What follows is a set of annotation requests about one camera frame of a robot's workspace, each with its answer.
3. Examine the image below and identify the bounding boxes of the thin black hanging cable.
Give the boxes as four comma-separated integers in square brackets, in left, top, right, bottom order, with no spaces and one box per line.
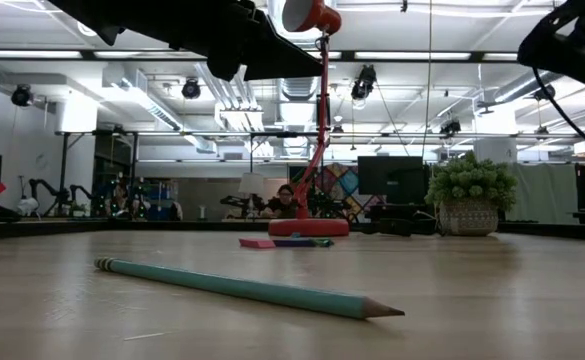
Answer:
[420,0,433,160]

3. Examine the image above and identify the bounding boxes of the potted green artificial plant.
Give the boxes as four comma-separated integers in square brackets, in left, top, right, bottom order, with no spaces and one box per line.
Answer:
[424,151,519,237]

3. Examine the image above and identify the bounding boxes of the black monitor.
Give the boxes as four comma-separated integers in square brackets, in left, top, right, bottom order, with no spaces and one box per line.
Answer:
[357,155,426,205]

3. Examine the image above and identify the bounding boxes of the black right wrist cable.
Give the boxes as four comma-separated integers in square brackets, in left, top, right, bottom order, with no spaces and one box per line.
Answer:
[530,64,585,157]

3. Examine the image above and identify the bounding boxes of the person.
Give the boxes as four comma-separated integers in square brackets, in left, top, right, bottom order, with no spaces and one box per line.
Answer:
[260,183,299,220]

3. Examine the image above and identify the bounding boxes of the teal pencil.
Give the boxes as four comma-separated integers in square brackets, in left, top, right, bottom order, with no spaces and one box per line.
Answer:
[93,257,406,322]

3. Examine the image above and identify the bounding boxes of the pink clip box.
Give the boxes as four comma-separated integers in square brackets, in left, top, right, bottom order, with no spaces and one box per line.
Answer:
[238,237,277,250]

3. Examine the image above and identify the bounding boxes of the white bundle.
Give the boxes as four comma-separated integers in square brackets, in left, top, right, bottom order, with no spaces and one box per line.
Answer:
[15,197,41,218]

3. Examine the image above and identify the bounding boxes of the black background robot arms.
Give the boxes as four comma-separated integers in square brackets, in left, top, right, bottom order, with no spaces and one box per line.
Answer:
[28,178,96,217]
[220,193,268,220]
[307,192,359,224]

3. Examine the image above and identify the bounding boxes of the colourful patchwork panel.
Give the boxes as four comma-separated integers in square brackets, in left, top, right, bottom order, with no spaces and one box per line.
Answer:
[289,163,387,222]

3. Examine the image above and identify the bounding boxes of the blue storage bins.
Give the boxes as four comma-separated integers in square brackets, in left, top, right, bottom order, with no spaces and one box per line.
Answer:
[91,182,178,221]

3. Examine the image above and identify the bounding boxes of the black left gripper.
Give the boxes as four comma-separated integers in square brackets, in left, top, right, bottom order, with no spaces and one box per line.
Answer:
[171,0,326,82]

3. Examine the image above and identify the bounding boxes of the green curtain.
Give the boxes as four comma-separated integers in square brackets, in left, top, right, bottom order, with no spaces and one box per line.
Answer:
[509,162,581,224]

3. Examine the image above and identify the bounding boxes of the black hanging studio light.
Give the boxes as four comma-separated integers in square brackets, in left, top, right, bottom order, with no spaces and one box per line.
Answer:
[350,64,378,101]

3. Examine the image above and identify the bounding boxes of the black rack frame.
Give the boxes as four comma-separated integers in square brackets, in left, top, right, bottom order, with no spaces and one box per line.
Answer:
[54,129,141,221]

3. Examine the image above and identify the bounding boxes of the white shade table lamp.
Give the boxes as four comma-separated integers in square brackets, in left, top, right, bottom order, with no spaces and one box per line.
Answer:
[237,172,266,221]

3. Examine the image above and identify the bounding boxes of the black ceiling spotlight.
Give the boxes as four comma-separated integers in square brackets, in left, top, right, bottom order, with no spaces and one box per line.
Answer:
[10,84,34,108]
[533,83,557,102]
[181,77,202,100]
[439,118,462,137]

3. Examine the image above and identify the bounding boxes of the red desk lamp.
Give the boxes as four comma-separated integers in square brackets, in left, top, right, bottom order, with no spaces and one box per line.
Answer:
[267,0,351,238]

